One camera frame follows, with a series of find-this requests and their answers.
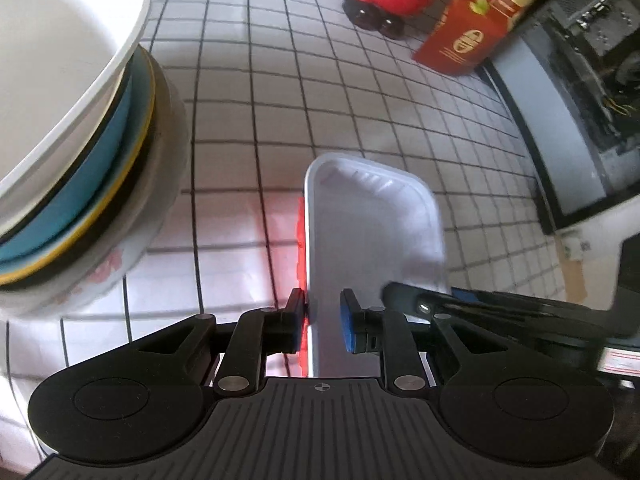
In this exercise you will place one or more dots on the small printed paper label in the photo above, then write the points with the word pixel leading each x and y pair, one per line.
pixel 577 250

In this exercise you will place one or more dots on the cream bowl with yellow rim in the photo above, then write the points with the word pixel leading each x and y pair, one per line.
pixel 127 180

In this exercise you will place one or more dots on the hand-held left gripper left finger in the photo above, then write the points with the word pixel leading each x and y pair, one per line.
pixel 300 320

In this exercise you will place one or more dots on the red brown snack bag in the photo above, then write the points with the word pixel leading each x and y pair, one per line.
pixel 475 25

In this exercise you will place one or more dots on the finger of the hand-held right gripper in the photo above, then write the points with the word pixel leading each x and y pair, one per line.
pixel 475 297
pixel 410 300

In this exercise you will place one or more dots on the blue bowl with black rim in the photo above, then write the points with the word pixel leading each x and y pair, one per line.
pixel 75 200

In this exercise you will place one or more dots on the white black checked tablecloth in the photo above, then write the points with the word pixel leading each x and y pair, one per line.
pixel 350 110

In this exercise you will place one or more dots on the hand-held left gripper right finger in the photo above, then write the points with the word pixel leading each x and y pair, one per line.
pixel 350 325

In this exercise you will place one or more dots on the stack of bowls and plates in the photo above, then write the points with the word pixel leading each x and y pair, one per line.
pixel 165 160

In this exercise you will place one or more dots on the plain white bowl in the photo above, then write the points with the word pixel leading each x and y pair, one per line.
pixel 60 60

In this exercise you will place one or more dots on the white tray with red outside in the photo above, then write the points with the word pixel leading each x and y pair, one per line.
pixel 370 230

